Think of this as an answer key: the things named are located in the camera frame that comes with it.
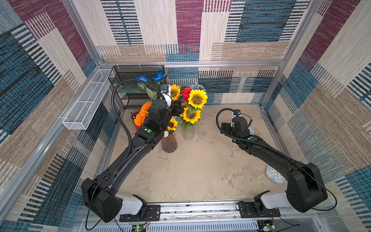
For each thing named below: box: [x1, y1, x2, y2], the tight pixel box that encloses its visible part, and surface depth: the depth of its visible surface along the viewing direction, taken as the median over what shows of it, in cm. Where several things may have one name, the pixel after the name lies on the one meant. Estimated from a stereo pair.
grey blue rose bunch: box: [192, 83, 207, 92], surface depth 74 cm
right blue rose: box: [151, 70, 166, 83], surface depth 74 cm
